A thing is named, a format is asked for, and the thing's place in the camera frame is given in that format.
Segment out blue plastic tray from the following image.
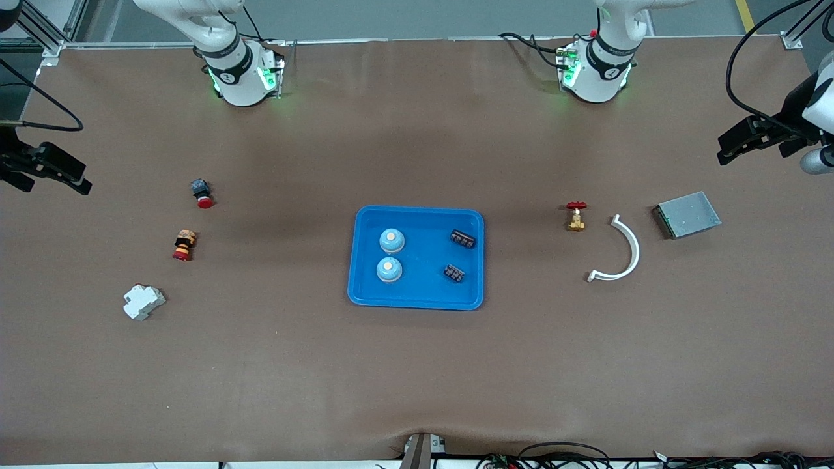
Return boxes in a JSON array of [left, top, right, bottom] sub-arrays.
[[347, 206, 485, 311]]

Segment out grey metal box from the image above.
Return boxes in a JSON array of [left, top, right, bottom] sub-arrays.
[[652, 191, 723, 240]]

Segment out red yellow emergency stop button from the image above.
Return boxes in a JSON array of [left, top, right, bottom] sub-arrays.
[[172, 229, 197, 263]]

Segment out white circuit breaker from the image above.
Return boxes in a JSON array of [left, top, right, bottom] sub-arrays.
[[123, 285, 167, 321]]

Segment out white curved plastic piece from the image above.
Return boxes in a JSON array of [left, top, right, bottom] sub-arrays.
[[587, 214, 641, 283]]

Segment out brown table mat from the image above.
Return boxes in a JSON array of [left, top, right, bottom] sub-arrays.
[[0, 36, 834, 464]]

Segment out metal table edge clamp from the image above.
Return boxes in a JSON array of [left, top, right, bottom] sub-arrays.
[[399, 432, 448, 469]]

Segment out aluminium frame strut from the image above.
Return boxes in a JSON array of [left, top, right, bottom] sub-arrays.
[[784, 0, 834, 50], [0, 0, 89, 66]]

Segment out black cable at arm base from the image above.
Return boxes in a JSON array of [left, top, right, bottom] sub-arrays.
[[498, 31, 568, 69]]

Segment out black cable bundle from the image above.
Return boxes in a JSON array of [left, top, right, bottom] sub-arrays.
[[652, 449, 834, 469]]

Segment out black looped cable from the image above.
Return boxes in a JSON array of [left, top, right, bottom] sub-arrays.
[[518, 442, 611, 469]]

